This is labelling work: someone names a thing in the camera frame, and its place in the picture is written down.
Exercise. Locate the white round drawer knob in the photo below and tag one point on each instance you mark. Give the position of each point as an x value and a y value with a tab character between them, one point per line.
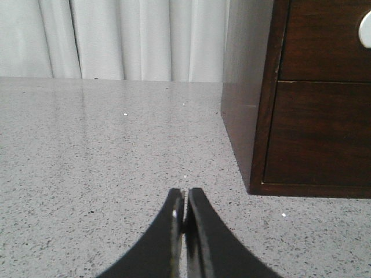
364	31

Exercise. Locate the dark wooden drawer cabinet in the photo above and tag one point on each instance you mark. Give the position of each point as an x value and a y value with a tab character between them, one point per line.
256	33

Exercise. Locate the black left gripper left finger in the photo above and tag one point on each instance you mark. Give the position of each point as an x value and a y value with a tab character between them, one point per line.
157	253

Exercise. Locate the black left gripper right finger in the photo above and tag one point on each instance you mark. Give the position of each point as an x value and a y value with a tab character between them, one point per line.
212	250

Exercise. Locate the wooden drawer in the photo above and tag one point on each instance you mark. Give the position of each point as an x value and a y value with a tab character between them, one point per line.
322	42
320	134

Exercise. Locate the white curtain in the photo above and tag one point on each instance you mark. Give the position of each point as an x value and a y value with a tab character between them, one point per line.
132	40

